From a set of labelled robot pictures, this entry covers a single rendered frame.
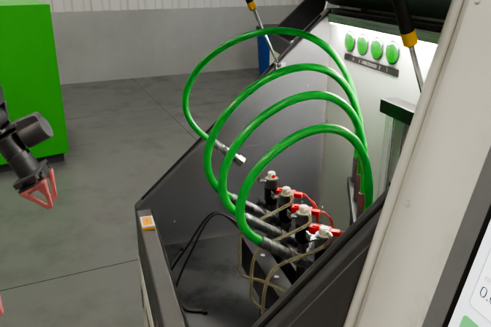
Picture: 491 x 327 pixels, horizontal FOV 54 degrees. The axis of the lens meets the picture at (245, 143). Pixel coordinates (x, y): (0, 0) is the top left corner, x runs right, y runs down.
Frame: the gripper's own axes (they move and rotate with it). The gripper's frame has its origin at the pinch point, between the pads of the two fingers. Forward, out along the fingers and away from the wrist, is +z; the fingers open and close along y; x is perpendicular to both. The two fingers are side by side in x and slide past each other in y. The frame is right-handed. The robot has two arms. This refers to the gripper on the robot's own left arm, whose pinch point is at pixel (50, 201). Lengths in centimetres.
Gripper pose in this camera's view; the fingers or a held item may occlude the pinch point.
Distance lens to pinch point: 132.6
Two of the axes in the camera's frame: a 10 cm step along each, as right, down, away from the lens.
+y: -1.4, -3.3, 9.3
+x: -8.9, 4.5, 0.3
